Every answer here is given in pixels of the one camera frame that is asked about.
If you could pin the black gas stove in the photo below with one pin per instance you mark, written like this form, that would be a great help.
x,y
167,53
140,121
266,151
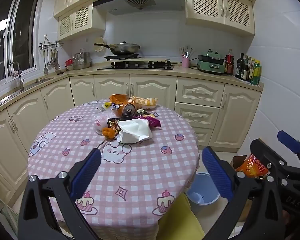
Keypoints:
x,y
135,65

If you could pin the metal utensil rack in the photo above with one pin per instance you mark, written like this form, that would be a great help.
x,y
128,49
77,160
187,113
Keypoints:
x,y
51,44

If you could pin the steel sink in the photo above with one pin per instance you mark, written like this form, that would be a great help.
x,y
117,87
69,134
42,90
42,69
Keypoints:
x,y
43,80

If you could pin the steel stock pot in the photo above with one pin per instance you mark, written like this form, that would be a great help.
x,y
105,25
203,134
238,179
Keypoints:
x,y
81,61

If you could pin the blue plastic trash bin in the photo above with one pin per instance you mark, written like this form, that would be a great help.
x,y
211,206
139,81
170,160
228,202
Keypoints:
x,y
197,187

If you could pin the dark green glass bottle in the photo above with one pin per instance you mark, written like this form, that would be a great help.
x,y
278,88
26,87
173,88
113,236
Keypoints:
x,y
245,70

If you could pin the orange peel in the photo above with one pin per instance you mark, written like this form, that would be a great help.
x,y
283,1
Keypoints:
x,y
108,133

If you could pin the pink utensil holder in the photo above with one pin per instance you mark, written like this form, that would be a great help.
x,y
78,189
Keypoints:
x,y
185,62

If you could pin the small red container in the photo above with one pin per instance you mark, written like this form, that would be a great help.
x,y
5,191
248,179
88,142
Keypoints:
x,y
69,62

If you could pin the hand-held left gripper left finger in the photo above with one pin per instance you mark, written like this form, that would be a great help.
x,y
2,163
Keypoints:
x,y
86,172

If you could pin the cream colander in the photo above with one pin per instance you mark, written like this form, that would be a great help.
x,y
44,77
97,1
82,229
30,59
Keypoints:
x,y
99,41

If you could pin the steel faucet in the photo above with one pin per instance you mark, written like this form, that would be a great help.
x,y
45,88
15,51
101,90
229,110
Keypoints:
x,y
20,80

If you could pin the cream cabinet drawer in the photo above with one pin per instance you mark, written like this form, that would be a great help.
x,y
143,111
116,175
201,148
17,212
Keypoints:
x,y
200,92
202,136
197,115

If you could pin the green plastic bottle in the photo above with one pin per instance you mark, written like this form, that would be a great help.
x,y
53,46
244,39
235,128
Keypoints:
x,y
256,73

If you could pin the orange snack bag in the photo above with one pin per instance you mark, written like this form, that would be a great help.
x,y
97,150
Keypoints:
x,y
117,98

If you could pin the orange rice bag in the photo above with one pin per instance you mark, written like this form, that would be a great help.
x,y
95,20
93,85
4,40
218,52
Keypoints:
x,y
252,167

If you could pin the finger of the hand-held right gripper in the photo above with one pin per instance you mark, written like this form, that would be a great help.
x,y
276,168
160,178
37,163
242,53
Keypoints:
x,y
262,150
288,141

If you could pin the yellow chip bag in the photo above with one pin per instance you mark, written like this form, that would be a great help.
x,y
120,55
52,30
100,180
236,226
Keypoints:
x,y
145,102

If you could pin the black snack packet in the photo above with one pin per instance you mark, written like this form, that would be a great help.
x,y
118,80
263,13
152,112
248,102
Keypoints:
x,y
113,124

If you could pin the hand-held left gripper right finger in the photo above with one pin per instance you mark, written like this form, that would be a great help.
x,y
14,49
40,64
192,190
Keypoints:
x,y
217,175

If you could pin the purple snack wrapper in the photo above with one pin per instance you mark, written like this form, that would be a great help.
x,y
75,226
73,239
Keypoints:
x,y
153,122

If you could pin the sliding window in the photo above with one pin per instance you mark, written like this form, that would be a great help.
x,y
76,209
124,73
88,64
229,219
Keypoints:
x,y
22,30

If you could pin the white tissue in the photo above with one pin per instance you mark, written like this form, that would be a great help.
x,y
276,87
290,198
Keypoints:
x,y
135,130

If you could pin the bundle of chopsticks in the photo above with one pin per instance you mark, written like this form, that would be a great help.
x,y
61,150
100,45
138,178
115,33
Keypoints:
x,y
187,52

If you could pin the yellow-cap bottle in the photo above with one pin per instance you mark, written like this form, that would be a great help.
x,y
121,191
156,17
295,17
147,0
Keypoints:
x,y
250,67

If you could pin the dark red-label sauce bottle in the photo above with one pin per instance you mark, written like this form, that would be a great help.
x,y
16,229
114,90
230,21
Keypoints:
x,y
229,65

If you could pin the person's yellow pants leg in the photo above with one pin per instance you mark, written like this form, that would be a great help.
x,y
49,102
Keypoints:
x,y
180,225

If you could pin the steel wok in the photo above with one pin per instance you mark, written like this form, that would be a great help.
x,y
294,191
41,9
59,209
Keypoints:
x,y
125,48

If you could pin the steel ladle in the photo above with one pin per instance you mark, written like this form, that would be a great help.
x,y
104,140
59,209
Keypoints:
x,y
49,61
57,65

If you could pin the cream base cabinets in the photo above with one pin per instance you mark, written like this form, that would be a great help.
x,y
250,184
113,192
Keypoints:
x,y
152,87

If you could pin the orange soda can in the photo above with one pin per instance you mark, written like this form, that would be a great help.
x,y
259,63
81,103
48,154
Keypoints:
x,y
128,110

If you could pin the green electric cooker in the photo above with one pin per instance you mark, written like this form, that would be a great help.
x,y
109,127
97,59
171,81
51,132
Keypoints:
x,y
211,67

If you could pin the clear plastic bag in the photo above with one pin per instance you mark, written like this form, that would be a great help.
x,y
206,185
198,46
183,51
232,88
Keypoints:
x,y
101,123

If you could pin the cream lattice wall cabinet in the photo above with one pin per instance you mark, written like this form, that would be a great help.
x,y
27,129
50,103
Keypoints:
x,y
220,7
77,21

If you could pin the brown cardboard box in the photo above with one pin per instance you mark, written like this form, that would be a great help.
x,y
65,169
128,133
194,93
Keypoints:
x,y
237,161

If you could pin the steel spatula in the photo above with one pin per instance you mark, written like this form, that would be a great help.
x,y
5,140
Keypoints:
x,y
45,68

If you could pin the pink checkered tablecloth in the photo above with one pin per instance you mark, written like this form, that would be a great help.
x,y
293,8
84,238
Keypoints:
x,y
140,167

